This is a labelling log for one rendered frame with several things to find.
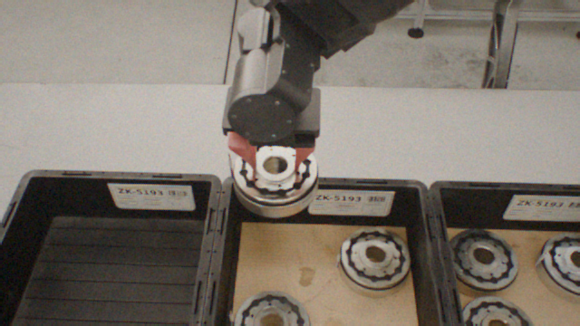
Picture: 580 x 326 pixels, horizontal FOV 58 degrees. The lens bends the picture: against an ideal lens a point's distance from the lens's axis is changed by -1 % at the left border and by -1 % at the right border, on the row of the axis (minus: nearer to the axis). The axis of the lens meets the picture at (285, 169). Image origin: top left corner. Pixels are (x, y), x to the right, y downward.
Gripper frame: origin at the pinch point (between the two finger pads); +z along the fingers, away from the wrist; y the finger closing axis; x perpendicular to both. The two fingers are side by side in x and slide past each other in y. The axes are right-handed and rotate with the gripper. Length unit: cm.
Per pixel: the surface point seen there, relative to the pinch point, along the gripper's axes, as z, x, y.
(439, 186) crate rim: 13.0, 7.3, 22.9
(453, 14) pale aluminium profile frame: 98, 176, 69
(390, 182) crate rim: 12.9, 7.6, 15.8
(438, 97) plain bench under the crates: 37, 52, 33
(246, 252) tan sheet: 22.4, 0.5, -5.1
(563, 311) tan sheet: 23.0, -6.8, 40.7
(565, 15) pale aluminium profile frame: 99, 178, 121
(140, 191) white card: 14.9, 5.9, -21.2
